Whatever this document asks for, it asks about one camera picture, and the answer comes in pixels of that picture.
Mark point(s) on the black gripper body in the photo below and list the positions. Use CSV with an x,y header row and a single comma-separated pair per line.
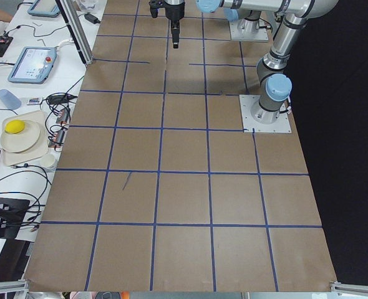
x,y
174,12

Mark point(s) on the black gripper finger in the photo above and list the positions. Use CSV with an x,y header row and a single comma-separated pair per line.
x,y
175,30

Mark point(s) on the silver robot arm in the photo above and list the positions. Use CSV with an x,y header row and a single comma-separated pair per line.
x,y
243,15
275,86

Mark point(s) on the black device stand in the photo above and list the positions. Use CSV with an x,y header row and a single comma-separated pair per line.
x,y
12,212

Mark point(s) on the black power adapter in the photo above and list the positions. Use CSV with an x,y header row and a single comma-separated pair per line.
x,y
92,18

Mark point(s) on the blue teach pendant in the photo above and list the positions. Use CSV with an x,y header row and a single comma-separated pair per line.
x,y
33,65
44,8

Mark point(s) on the small remote control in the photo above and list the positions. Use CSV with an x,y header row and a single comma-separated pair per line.
x,y
34,101

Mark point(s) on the blue plastic cup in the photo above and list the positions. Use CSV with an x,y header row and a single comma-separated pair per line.
x,y
9,99

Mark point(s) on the white paper cup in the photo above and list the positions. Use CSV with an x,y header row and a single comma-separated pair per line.
x,y
48,162

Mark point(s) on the yellow fruit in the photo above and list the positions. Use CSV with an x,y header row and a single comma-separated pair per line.
x,y
15,127

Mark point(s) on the white plate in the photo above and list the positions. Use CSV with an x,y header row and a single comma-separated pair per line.
x,y
22,141

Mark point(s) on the beige tray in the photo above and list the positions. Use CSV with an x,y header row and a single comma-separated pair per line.
x,y
39,149

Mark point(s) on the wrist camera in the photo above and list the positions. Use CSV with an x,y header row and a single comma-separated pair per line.
x,y
155,5

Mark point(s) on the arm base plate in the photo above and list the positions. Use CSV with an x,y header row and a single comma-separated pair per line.
x,y
257,120
260,35

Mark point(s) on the aluminium frame post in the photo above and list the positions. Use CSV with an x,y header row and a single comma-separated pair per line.
x,y
75,28

